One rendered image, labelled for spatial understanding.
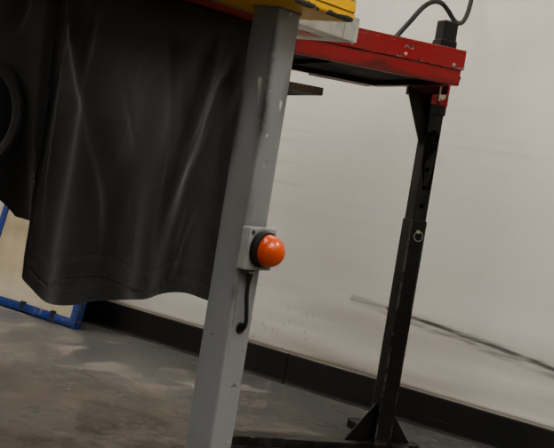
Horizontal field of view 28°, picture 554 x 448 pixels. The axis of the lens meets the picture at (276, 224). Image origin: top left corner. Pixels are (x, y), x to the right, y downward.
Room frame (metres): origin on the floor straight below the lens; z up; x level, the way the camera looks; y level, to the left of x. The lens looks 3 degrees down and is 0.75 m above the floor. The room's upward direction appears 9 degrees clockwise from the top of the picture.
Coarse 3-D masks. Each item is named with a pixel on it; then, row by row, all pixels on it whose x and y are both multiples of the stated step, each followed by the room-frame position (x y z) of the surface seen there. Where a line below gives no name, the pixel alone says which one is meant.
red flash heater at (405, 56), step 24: (312, 48) 2.66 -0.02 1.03; (336, 48) 2.68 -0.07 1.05; (360, 48) 2.70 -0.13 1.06; (384, 48) 2.73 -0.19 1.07; (408, 48) 2.75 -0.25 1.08; (432, 48) 2.77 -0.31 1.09; (312, 72) 3.12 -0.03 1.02; (336, 72) 3.14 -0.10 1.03; (360, 72) 3.02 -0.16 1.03; (384, 72) 2.92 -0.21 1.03; (408, 72) 2.76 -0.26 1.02; (432, 72) 2.78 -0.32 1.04; (456, 72) 2.81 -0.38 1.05
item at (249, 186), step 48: (240, 0) 1.27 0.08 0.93; (288, 0) 1.21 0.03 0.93; (336, 0) 1.27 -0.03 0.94; (288, 48) 1.29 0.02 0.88; (240, 96) 1.29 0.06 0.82; (240, 144) 1.28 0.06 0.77; (240, 192) 1.28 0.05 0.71; (240, 240) 1.27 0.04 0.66; (240, 288) 1.27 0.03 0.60; (240, 336) 1.29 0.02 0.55; (240, 384) 1.30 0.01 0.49; (192, 432) 1.29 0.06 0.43
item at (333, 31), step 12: (216, 0) 1.50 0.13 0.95; (252, 12) 1.57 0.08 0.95; (300, 24) 1.61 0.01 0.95; (312, 24) 1.63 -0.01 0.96; (324, 24) 1.66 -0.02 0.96; (336, 24) 1.68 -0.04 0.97; (348, 24) 1.70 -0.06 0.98; (300, 36) 1.76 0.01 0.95; (312, 36) 1.73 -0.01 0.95; (324, 36) 1.71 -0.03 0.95; (336, 36) 1.69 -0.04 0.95; (348, 36) 1.71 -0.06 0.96
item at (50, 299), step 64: (64, 0) 1.38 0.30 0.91; (128, 0) 1.46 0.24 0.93; (64, 64) 1.40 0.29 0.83; (128, 64) 1.48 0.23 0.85; (192, 64) 1.58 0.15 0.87; (64, 128) 1.41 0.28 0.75; (128, 128) 1.50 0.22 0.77; (192, 128) 1.60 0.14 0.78; (64, 192) 1.43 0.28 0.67; (128, 192) 1.52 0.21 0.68; (192, 192) 1.64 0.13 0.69; (64, 256) 1.45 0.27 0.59; (128, 256) 1.53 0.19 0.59; (192, 256) 1.66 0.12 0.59
